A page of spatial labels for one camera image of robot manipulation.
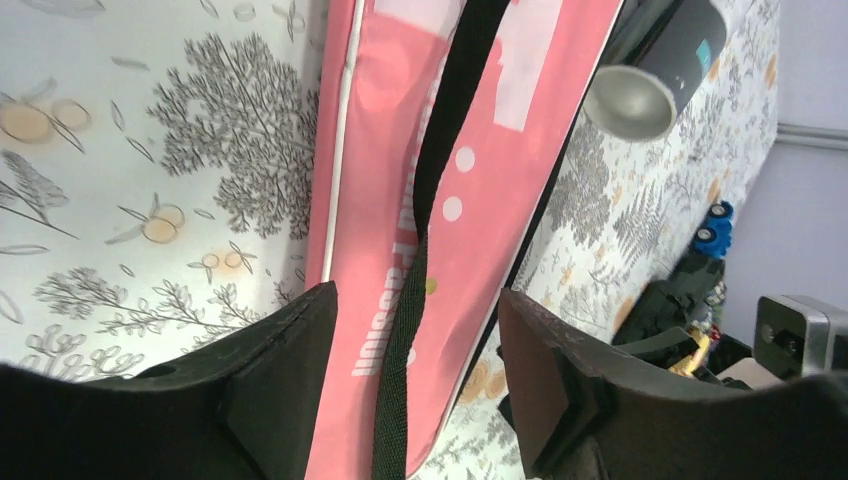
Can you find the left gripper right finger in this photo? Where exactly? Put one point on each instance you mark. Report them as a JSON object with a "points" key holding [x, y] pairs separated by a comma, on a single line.
{"points": [[583, 409]]}

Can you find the pink racket bag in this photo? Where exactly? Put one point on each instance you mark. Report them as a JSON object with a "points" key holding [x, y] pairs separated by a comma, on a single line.
{"points": [[440, 123]]}

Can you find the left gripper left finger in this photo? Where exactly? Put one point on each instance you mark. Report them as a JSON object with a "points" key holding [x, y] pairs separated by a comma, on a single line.
{"points": [[242, 407]]}

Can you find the black poker chip case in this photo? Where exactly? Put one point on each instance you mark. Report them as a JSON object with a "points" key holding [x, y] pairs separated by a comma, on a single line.
{"points": [[676, 323]]}

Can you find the blue toy car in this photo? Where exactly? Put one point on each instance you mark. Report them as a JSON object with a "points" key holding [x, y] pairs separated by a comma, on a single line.
{"points": [[714, 235]]}

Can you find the black shuttlecock tube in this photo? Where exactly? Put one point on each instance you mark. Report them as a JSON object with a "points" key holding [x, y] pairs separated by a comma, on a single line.
{"points": [[653, 66]]}

